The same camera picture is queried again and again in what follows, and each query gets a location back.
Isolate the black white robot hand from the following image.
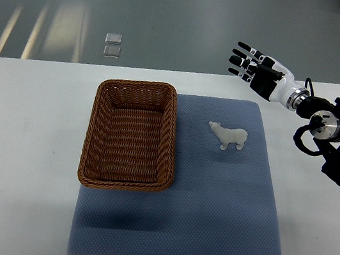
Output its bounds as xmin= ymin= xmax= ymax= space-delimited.
xmin=228 ymin=42 xmax=309 ymax=111

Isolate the white toy bear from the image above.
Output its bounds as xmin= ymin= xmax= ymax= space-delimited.
xmin=208 ymin=121 xmax=248 ymax=151

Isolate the brown wicker basket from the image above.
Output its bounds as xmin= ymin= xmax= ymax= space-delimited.
xmin=77 ymin=79 xmax=177 ymax=192

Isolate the blue fabric mat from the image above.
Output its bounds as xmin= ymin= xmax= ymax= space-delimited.
xmin=67 ymin=95 xmax=281 ymax=255

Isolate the lower clear floor tile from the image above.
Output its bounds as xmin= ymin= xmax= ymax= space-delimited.
xmin=103 ymin=45 xmax=121 ymax=58

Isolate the clear floor tile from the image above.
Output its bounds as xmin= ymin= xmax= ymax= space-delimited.
xmin=105 ymin=33 xmax=122 ymax=45
xmin=103 ymin=45 xmax=121 ymax=58

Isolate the upper clear floor tile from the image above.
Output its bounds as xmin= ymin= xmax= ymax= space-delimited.
xmin=105 ymin=33 xmax=122 ymax=45

